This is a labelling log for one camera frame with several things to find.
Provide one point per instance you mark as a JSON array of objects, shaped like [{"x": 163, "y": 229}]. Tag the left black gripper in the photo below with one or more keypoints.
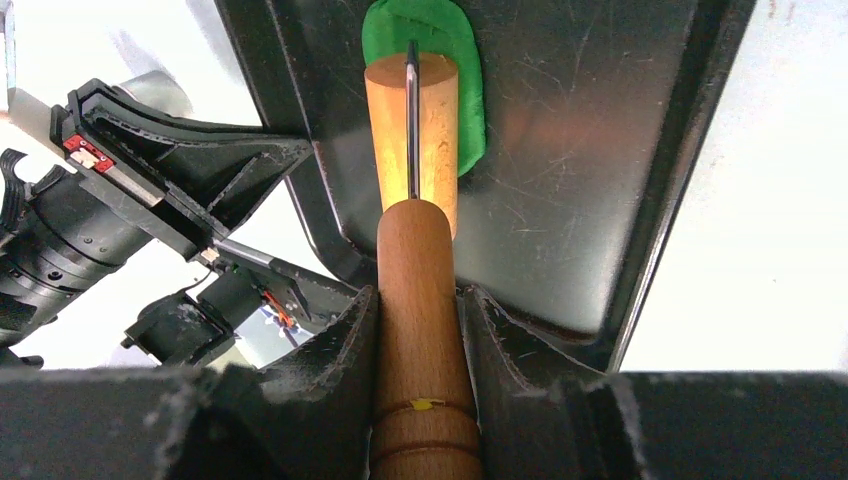
[{"x": 140, "y": 174}]

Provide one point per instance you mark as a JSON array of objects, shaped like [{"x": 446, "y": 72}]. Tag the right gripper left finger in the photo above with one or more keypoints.
[{"x": 305, "y": 416}]

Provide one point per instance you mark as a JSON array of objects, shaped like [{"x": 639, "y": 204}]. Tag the wooden dough roller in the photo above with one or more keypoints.
[{"x": 424, "y": 414}]

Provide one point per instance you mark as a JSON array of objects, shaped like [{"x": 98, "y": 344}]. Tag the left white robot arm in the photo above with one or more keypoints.
[{"x": 176, "y": 330}]

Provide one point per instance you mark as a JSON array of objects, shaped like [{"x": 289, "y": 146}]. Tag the black plastic tray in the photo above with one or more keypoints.
[{"x": 595, "y": 112}]

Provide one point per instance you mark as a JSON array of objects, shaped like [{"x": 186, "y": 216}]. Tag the green dough piece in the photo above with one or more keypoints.
[{"x": 438, "y": 27}]

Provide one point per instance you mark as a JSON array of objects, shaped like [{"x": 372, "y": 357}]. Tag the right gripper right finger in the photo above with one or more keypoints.
[{"x": 544, "y": 415}]

